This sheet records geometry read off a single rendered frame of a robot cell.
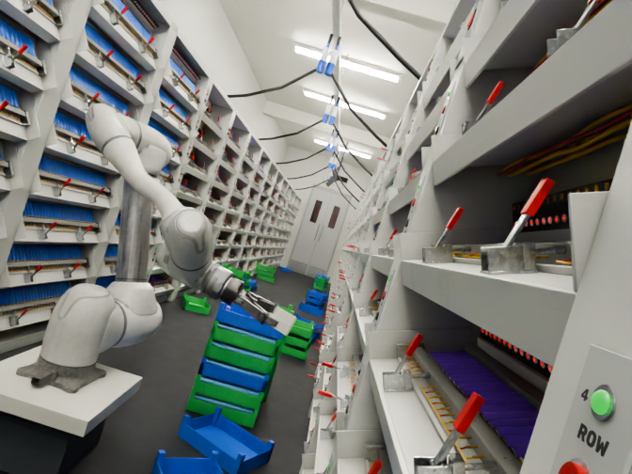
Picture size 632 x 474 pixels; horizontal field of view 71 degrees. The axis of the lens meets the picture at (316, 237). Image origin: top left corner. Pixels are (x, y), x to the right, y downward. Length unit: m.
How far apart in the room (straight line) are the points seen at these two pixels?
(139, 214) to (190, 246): 0.54
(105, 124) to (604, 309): 1.45
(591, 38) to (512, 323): 0.21
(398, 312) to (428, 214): 0.19
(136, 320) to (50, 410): 0.37
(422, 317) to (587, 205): 0.63
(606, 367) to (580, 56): 0.25
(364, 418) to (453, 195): 0.45
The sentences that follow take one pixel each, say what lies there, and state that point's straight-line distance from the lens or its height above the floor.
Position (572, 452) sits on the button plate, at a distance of 0.23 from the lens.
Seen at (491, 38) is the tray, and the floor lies 1.24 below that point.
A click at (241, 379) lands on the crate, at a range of 2.02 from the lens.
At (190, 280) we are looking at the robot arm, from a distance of 1.25.
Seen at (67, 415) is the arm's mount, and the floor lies 0.24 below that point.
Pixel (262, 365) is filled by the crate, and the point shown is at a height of 0.27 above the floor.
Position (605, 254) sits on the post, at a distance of 0.25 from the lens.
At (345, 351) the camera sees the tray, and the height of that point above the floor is 0.53.
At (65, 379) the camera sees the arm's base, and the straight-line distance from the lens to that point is 1.49.
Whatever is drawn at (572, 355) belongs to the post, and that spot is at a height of 0.84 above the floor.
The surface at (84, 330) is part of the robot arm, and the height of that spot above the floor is 0.41.
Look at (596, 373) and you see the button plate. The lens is 0.22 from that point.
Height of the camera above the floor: 0.85
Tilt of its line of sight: 1 degrees up
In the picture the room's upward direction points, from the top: 18 degrees clockwise
